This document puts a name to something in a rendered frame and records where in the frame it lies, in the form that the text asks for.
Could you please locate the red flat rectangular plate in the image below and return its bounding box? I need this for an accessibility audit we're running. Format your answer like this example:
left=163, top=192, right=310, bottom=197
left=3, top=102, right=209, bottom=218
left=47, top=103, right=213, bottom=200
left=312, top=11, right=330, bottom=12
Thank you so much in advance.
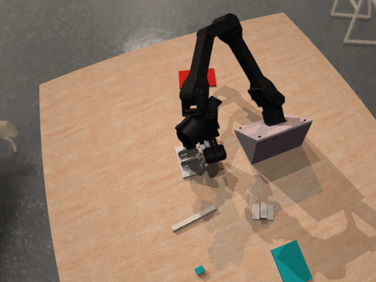
left=179, top=68, right=216, bottom=89

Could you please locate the beige rectangular bar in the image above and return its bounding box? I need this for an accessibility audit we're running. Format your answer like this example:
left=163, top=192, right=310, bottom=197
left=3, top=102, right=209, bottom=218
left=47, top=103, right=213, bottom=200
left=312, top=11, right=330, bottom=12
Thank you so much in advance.
left=171, top=205, right=216, bottom=231

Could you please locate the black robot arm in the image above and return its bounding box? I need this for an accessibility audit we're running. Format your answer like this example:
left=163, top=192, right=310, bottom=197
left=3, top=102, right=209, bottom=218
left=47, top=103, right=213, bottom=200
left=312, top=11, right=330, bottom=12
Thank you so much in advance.
left=175, top=14, right=286, bottom=150

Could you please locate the small teal block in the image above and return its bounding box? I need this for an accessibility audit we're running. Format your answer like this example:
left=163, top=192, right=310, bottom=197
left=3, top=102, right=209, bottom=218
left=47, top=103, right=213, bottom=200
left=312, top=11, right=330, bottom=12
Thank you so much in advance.
left=195, top=265, right=205, bottom=275

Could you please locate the teal flat plate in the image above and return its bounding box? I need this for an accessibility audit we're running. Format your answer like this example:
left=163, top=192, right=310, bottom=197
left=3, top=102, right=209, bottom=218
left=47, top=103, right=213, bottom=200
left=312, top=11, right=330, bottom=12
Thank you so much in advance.
left=271, top=240, right=312, bottom=282

